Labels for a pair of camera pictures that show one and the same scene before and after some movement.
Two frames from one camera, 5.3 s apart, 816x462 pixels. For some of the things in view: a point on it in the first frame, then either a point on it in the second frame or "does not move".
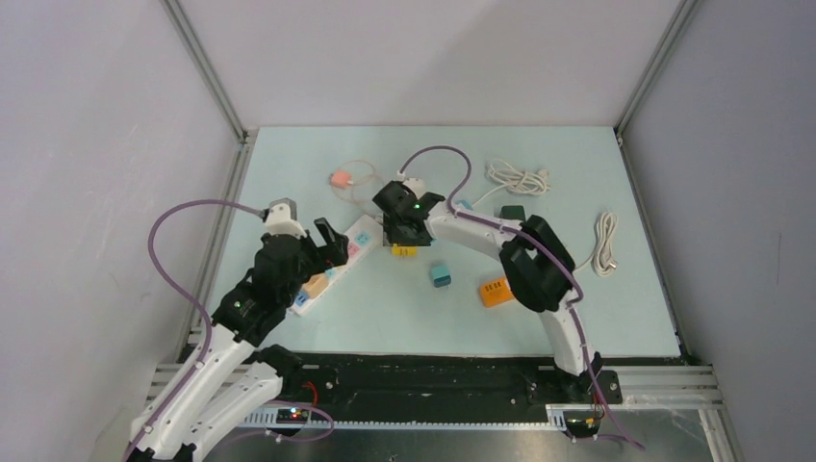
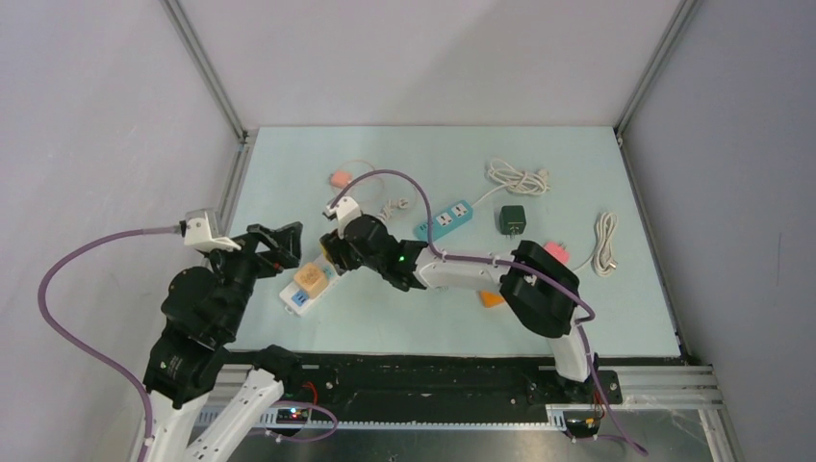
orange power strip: [496, 293] does not move
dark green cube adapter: [513, 212] does not move
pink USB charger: [340, 179] does not move
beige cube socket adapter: [315, 285] does not move
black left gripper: [335, 252] → [285, 248]
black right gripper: [392, 236] → [335, 246]
